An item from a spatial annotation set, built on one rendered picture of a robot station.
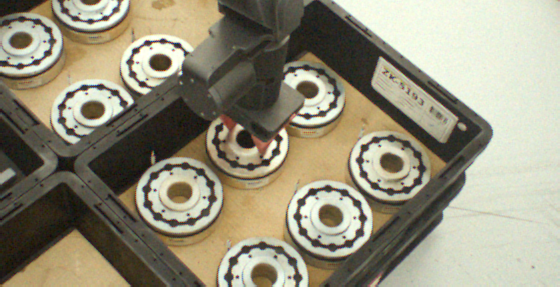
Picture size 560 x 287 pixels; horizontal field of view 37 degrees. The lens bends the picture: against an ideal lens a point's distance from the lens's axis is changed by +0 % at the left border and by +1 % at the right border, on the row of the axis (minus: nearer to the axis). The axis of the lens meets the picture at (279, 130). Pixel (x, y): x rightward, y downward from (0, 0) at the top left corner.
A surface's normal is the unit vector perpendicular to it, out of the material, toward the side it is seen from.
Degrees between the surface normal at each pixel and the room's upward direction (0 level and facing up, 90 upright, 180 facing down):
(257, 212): 0
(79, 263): 0
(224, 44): 12
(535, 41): 0
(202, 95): 89
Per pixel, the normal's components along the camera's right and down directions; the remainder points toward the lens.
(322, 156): 0.11, -0.54
